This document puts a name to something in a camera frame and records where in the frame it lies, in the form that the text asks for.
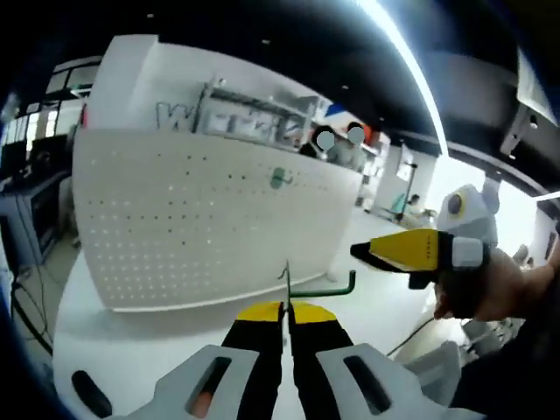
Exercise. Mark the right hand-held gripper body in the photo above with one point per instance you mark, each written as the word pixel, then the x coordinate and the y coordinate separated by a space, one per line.
pixel 474 219

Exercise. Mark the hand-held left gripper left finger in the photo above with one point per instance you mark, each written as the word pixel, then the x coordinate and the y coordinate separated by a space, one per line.
pixel 254 350

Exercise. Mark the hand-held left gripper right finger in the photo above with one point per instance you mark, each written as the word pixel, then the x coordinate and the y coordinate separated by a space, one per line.
pixel 315 350

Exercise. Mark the green hook assembly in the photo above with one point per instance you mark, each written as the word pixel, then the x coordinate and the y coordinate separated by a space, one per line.
pixel 277 179
pixel 324 294

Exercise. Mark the white perforated mounting plate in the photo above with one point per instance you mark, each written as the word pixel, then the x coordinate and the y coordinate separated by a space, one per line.
pixel 197 227

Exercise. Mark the person's right hand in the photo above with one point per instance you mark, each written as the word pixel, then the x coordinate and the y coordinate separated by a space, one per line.
pixel 481 293

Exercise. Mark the green pole stand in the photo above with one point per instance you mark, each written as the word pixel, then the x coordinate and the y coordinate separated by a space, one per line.
pixel 410 188

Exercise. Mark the person's dark shirt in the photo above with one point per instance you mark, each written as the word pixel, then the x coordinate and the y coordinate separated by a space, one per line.
pixel 516 372

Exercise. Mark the white ceiling light strip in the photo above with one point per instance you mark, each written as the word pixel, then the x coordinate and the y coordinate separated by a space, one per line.
pixel 415 57

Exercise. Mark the metal shelf rack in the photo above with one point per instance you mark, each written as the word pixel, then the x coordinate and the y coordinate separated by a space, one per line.
pixel 254 114

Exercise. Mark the dark equipment cabinet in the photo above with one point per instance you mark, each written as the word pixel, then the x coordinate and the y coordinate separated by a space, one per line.
pixel 35 219

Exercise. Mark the black monitor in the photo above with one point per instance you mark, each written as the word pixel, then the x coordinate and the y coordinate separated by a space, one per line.
pixel 48 151

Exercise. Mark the white square pillar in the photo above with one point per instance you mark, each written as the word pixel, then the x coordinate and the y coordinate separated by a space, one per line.
pixel 127 83

